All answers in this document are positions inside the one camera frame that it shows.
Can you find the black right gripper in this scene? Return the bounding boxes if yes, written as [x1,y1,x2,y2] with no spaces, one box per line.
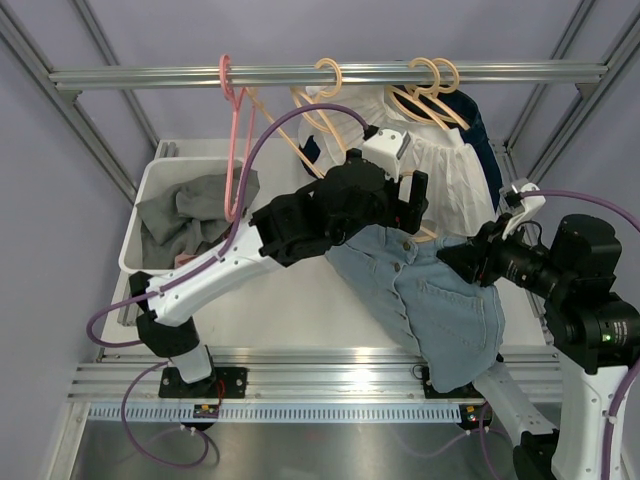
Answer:
[439,211,573,300]

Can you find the light blue denim skirt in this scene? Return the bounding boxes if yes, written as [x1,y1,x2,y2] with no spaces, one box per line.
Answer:
[325,225,505,393]

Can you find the pink plastic hanger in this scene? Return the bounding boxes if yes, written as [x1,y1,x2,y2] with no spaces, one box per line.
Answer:
[219,54,253,223]

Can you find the grey pleated skirt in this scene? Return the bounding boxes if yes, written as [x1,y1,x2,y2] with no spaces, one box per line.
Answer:
[136,173,231,270]

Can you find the pink ruffled skirt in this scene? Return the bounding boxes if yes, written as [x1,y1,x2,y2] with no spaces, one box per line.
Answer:
[174,253,196,269]

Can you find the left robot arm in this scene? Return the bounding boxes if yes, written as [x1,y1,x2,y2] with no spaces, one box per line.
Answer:
[130,149,429,398]

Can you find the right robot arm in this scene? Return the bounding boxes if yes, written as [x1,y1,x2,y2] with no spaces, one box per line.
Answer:
[437,214,639,479]

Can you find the white pleated skirt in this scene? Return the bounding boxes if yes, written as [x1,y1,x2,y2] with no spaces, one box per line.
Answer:
[297,86,502,236]

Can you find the dark navy skirt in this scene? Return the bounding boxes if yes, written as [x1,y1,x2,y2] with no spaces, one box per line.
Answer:
[443,90,503,210]

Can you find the white plastic basket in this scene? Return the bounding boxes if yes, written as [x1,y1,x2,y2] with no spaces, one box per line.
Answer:
[119,157,231,275]

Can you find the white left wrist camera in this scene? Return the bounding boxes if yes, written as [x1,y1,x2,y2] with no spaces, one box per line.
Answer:
[361,126,411,182]

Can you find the aluminium frame strut right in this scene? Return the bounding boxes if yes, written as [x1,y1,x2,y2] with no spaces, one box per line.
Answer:
[500,1,639,184]

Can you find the aluminium frame strut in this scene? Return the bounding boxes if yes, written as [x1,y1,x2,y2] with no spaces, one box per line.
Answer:
[1,1,160,198]
[500,1,639,184]

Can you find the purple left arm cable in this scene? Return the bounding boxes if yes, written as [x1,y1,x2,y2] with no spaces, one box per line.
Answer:
[87,102,374,349]

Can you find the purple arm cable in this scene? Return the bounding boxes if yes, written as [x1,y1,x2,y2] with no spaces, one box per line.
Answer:
[87,102,374,349]
[519,187,640,480]

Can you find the aluminium hanging rail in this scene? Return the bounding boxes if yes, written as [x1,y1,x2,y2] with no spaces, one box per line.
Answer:
[60,60,609,90]

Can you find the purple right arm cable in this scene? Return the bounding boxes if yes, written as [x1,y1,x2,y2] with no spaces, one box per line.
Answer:
[519,187,640,480]

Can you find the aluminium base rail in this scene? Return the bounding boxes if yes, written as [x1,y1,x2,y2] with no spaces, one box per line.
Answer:
[67,346,562,403]

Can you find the white slotted cable duct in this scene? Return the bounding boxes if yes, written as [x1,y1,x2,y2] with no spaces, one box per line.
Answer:
[88,402,462,424]

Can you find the aluminium frame strut left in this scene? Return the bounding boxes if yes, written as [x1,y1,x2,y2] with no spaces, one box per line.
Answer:
[1,1,160,198]

